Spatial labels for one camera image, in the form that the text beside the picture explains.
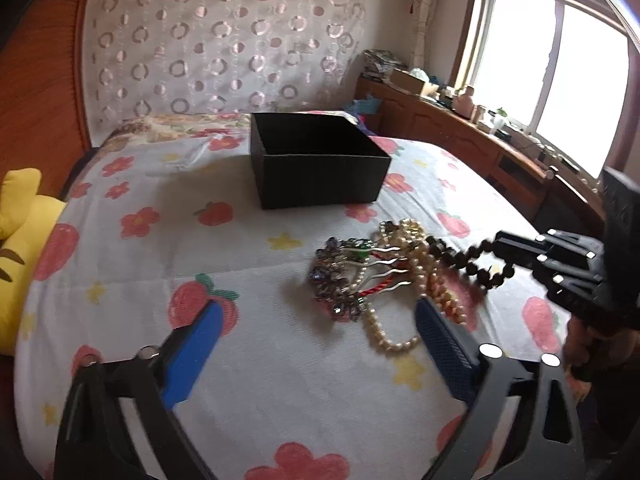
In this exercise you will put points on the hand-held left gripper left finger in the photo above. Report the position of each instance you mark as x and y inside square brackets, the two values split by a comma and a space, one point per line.
[200, 345]

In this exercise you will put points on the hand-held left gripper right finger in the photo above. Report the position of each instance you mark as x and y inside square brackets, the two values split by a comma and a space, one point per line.
[440, 340]

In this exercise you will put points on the floral quilt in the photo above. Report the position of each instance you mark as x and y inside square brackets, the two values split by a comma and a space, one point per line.
[175, 125]

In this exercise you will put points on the black box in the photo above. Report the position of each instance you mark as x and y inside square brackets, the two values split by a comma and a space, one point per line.
[320, 180]

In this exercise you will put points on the yellow plush toy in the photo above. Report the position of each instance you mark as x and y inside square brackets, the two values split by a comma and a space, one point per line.
[25, 220]

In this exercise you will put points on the white kettle jug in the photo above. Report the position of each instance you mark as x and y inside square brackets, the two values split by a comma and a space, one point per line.
[465, 101]

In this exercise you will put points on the cardboard box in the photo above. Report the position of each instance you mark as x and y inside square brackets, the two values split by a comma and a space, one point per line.
[412, 82]

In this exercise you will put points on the green cap bottle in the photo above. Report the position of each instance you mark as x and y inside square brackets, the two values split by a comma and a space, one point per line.
[500, 120]

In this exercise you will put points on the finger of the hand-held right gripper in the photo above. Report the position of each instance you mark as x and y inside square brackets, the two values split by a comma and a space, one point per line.
[565, 290]
[515, 247]

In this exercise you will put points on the window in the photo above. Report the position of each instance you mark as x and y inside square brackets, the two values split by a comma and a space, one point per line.
[520, 60]

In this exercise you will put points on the strawberry flower print sheet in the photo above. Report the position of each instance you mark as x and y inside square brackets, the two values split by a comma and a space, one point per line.
[280, 360]

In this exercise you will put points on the wooden slatted wardrobe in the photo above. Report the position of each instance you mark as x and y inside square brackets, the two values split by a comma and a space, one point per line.
[40, 85]

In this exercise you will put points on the stack of folded cloths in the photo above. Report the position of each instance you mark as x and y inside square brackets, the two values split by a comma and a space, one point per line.
[382, 62]

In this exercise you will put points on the circle pattern sheer curtain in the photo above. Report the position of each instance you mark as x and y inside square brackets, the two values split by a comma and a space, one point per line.
[225, 35]

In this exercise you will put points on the blue plastic bag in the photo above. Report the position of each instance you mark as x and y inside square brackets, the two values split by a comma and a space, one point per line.
[365, 107]

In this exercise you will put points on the person's right hand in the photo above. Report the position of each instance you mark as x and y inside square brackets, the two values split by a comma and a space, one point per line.
[580, 350]

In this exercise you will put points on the long wooden cabinet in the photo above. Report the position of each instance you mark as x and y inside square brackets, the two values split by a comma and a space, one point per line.
[450, 135]

